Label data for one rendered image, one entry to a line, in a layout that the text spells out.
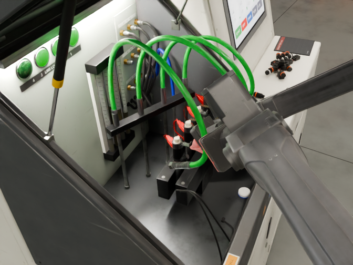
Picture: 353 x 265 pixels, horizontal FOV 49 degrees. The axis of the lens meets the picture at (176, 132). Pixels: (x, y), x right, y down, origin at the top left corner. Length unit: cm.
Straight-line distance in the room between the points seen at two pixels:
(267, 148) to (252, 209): 69
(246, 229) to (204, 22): 65
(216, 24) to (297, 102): 56
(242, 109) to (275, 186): 17
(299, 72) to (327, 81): 88
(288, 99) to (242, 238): 40
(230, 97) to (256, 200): 64
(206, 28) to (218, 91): 76
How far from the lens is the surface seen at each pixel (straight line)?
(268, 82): 160
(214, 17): 131
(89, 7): 106
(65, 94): 108
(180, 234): 120
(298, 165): 39
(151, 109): 122
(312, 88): 83
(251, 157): 44
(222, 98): 53
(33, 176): 89
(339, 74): 81
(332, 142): 294
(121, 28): 125
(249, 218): 110
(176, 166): 97
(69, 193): 85
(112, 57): 101
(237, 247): 104
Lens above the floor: 180
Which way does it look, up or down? 38 degrees down
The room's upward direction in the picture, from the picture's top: 3 degrees counter-clockwise
